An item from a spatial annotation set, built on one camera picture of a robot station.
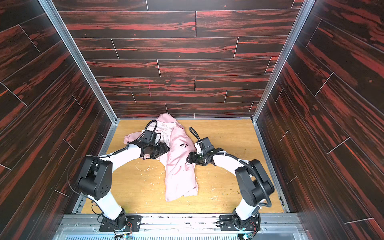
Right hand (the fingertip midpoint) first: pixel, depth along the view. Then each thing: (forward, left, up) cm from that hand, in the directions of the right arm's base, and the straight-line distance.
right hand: (193, 159), depth 92 cm
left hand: (+4, +16, +2) cm, 17 cm away
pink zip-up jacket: (-13, +7, -3) cm, 15 cm away
